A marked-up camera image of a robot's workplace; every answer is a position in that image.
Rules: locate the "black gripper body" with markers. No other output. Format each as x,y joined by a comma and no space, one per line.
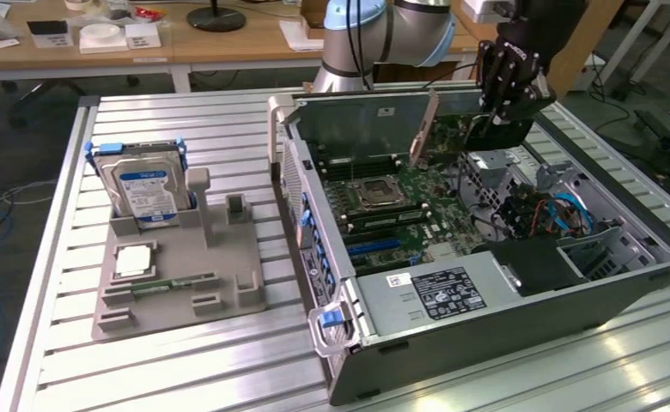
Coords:
552,30

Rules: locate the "graphics card with black cooler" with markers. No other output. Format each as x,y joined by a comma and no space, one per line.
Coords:
452,133

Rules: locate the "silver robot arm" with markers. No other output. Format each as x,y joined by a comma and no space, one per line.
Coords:
404,26

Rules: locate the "wooden cabinet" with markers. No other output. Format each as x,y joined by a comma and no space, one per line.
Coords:
599,43

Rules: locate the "perforated metal disk bay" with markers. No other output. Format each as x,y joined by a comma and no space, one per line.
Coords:
495,176

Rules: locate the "green motherboard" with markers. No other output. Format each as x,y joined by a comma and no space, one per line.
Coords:
444,201

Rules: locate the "CPU socket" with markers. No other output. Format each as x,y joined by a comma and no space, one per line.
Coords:
377,193

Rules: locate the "white paper stack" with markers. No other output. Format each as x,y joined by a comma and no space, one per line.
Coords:
301,38

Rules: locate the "grey sheet metal disk bay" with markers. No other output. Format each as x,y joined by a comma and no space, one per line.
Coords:
604,253

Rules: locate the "silver chipset heatsink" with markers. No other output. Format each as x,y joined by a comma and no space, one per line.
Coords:
444,252

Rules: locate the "blue expansion slot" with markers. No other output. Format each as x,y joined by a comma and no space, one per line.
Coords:
375,246

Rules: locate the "black round lamp base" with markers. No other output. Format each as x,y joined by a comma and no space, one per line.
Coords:
217,19

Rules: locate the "grey power supply unit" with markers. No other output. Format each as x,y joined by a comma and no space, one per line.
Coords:
392,313

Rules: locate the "black open PC case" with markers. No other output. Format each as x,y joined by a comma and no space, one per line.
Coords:
484,343

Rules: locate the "red packet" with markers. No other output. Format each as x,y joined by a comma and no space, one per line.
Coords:
149,13

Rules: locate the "white labelled box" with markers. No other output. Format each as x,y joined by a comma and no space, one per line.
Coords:
140,36

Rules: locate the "blue case latch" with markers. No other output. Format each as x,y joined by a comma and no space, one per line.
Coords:
329,321

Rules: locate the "hard disk with blue carrier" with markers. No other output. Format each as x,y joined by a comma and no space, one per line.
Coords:
140,193

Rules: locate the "white round bowl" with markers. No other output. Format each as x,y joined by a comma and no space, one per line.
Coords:
102,36

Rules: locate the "bare green RAM stick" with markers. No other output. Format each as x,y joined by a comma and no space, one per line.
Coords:
166,285

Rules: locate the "silver CPU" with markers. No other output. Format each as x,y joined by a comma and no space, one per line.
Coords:
133,262

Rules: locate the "grey parts rack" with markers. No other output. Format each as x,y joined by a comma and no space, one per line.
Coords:
180,309

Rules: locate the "black and white box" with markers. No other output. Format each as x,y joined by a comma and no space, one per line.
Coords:
49,34

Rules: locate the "black chair base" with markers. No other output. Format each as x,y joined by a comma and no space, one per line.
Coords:
31,92

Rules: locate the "long wooden desk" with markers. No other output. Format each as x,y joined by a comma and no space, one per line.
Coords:
26,60

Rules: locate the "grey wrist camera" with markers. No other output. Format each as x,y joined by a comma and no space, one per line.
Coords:
482,10

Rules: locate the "white desk frame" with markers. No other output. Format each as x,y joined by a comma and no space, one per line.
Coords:
653,43

